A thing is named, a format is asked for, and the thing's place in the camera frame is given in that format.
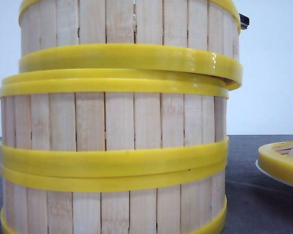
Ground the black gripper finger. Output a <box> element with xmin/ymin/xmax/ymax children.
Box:
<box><xmin>239</xmin><ymin>13</ymin><xmax>250</xmax><ymax>30</ymax></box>

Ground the yellow bamboo steamer lid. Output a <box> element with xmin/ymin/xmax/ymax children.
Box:
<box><xmin>258</xmin><ymin>141</ymin><xmax>293</xmax><ymax>184</ymax></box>

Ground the white plate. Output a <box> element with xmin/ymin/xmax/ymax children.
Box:
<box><xmin>255</xmin><ymin>160</ymin><xmax>293</xmax><ymax>187</ymax></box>

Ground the front bamboo steamer basket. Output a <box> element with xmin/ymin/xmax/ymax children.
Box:
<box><xmin>1</xmin><ymin>164</ymin><xmax>227</xmax><ymax>234</ymax></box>

